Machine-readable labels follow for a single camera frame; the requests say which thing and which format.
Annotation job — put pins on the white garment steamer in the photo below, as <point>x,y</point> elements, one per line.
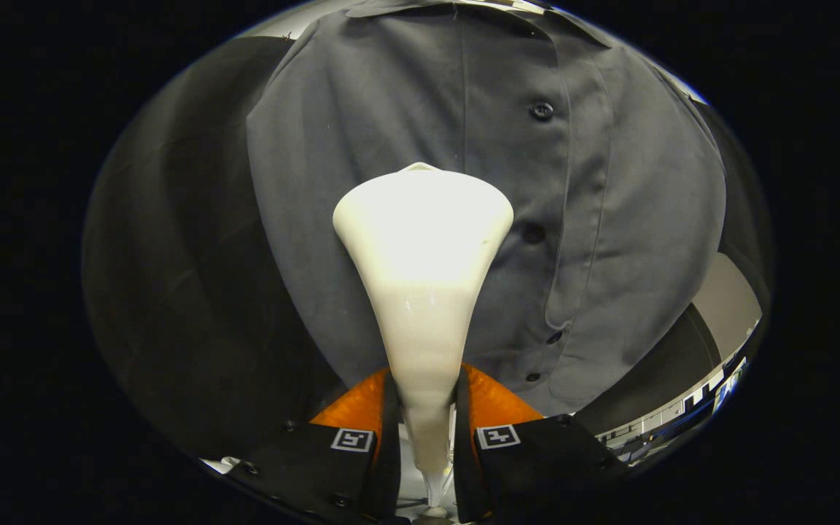
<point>420,240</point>

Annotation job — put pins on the grey cabinet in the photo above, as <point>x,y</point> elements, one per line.
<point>733,306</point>

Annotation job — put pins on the white crumpled cloth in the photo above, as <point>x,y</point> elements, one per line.
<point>222,465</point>

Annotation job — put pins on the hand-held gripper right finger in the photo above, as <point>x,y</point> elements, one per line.
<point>464,459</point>

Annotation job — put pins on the grey button shirt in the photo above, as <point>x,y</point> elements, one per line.
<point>405,95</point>

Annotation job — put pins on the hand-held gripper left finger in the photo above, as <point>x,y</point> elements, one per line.
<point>391,459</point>

